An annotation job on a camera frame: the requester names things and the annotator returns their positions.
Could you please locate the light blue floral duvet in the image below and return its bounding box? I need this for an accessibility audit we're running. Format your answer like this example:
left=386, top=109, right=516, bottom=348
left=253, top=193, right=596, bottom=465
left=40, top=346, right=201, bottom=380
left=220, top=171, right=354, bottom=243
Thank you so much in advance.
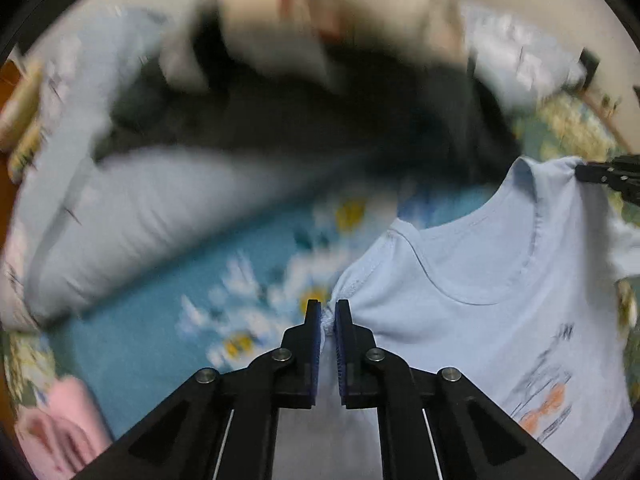
left=0, top=1, right=591, bottom=331

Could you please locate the dark grey garment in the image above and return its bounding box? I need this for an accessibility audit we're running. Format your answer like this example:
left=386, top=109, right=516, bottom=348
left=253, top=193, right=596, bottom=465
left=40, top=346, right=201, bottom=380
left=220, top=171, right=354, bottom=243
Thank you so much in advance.
left=92, top=12, right=521, bottom=183

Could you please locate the pink garment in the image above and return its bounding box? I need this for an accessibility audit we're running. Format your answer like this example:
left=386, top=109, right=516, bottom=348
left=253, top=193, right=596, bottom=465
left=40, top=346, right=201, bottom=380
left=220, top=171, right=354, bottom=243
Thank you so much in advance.
left=14, top=376, right=113, bottom=479

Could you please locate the teal floral bed blanket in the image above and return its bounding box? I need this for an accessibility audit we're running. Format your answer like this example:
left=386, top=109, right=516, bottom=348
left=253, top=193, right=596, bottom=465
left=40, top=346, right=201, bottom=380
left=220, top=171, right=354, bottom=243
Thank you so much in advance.
left=0, top=89, right=640, bottom=461

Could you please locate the yellow floral pillow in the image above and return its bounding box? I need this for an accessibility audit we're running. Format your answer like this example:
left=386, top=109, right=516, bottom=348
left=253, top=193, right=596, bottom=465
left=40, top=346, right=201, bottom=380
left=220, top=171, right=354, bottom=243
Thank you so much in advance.
left=1, top=58, right=44, bottom=184

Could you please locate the light blue t-shirt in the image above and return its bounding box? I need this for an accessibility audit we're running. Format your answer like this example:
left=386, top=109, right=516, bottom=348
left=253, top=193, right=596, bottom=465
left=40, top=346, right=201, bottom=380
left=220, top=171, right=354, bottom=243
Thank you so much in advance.
left=271, top=155, right=640, bottom=480

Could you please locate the beige fuzzy garment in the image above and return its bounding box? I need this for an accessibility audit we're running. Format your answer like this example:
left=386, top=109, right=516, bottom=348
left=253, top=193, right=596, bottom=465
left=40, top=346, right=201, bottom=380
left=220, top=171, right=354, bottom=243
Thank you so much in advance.
left=158, top=0, right=469, bottom=93

